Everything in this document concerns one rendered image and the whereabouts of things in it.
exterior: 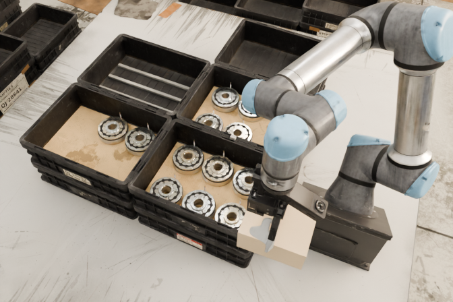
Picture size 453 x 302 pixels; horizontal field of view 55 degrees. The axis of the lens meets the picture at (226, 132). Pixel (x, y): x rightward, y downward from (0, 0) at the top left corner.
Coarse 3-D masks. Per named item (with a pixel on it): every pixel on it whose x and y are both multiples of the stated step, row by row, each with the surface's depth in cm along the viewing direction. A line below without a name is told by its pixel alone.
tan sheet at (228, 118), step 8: (216, 88) 168; (208, 96) 165; (240, 96) 166; (208, 104) 163; (200, 112) 160; (208, 112) 160; (216, 112) 160; (232, 112) 161; (224, 120) 158; (232, 120) 158; (240, 120) 158; (264, 120) 159; (256, 128) 156; (264, 128) 156; (256, 136) 154
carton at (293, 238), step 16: (288, 208) 103; (256, 224) 101; (288, 224) 101; (304, 224) 101; (240, 240) 102; (256, 240) 99; (288, 240) 98; (304, 240) 98; (272, 256) 102; (288, 256) 99; (304, 256) 96
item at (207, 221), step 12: (180, 120) 145; (168, 132) 141; (204, 132) 142; (156, 144) 138; (240, 144) 139; (144, 168) 133; (132, 180) 130; (132, 192) 129; (144, 192) 127; (168, 204) 125; (192, 216) 123; (204, 216) 123; (216, 228) 122; (228, 228) 121
